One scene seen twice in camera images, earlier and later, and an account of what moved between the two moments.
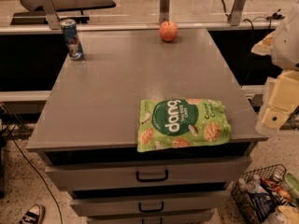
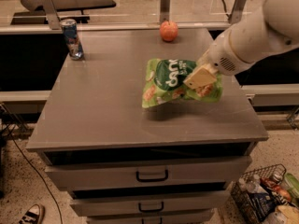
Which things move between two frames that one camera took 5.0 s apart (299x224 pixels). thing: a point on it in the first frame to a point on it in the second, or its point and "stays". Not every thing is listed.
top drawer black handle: [154, 179] stays
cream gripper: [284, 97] to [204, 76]
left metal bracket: [49, 8] stays
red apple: [168, 31] stays
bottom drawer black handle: [161, 220] stays
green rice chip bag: [179, 122] to [164, 83]
